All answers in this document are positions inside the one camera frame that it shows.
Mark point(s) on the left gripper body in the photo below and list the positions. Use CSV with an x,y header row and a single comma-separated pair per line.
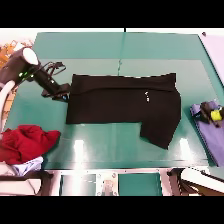
x,y
58,90

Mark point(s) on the black garment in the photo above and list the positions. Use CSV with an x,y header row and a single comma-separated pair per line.
x,y
120,100

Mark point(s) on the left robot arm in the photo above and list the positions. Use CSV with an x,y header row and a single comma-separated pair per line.
x,y
20,65

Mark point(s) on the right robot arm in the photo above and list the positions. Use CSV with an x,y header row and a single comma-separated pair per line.
x,y
196,181

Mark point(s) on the red garment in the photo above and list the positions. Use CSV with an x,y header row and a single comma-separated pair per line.
x,y
25,141

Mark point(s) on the pale blue garment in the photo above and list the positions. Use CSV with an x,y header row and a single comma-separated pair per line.
x,y
28,166

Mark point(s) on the purple garment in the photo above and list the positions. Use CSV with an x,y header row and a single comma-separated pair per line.
x,y
213,143

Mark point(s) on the silver frame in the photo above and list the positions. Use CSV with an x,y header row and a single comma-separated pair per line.
x,y
106,183

